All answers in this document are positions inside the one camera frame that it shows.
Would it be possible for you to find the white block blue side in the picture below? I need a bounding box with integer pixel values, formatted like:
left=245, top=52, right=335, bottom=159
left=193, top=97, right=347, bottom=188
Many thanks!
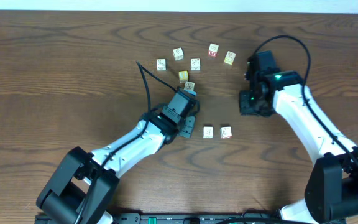
left=203, top=126, right=214, bottom=139

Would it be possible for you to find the white block red side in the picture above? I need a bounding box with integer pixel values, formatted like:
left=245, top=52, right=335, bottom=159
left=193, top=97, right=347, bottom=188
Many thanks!
left=220, top=126, right=232, bottom=139

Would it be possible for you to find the apple block blue side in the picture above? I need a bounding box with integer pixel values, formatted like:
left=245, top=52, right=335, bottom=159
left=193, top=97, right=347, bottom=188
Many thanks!
left=188, top=90, right=197, bottom=96

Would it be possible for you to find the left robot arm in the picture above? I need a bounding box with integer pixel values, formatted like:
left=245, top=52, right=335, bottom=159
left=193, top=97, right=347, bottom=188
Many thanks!
left=36, top=113, right=196, bottom=223

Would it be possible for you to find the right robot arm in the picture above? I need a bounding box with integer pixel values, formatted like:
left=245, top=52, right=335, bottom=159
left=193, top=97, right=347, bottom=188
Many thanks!
left=239, top=70, right=358, bottom=223

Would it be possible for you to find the white block below yellow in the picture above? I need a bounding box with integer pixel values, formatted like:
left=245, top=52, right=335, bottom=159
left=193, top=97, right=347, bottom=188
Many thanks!
left=183, top=81, right=195, bottom=92

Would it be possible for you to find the yellow sided block far right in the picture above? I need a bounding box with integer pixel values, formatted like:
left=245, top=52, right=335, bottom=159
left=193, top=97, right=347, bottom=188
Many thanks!
left=224, top=51, right=236, bottom=65

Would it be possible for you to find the white block centre top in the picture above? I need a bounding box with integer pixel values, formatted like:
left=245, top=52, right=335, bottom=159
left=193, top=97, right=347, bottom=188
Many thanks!
left=191, top=58, right=201, bottom=70

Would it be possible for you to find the red M letter block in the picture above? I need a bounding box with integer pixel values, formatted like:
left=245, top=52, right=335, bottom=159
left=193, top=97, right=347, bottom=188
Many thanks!
left=208, top=43, right=219, bottom=57

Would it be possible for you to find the leftmost white letter block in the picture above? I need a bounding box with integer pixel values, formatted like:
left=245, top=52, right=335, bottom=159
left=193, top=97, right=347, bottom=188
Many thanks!
left=156, top=58, right=167, bottom=71

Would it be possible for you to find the white block upper left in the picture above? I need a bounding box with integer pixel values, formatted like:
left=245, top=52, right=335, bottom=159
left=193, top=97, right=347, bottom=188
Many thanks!
left=173, top=47, right=184, bottom=61

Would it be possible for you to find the right black cable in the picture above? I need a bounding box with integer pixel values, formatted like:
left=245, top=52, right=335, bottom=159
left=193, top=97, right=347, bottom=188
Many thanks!
left=250, top=35, right=358, bottom=197

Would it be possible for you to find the black cable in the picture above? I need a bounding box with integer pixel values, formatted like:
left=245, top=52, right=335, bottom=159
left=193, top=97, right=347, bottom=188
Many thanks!
left=76, top=60, right=180, bottom=224
left=250, top=35, right=358, bottom=197

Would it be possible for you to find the left black cable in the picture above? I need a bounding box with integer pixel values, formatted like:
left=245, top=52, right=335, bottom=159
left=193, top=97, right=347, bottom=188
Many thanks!
left=76, top=60, right=180, bottom=224

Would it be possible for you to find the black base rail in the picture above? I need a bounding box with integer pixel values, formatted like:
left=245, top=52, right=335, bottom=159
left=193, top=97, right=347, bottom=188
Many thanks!
left=34, top=212, right=347, bottom=224

